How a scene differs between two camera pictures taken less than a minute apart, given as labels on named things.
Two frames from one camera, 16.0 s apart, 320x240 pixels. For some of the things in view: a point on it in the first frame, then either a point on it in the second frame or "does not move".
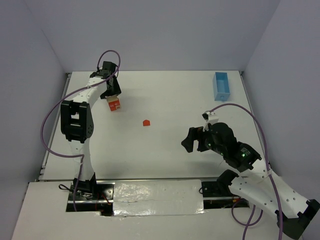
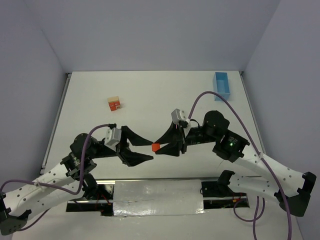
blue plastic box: x=221 y=86 does not move
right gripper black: x=199 y=139 to x=180 y=140
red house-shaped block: x=146 y=122 to x=155 y=147
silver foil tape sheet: x=182 y=197 does not move
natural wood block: x=111 y=98 does not move
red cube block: x=112 y=106 does not move
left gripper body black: x=111 y=90 to x=122 y=148
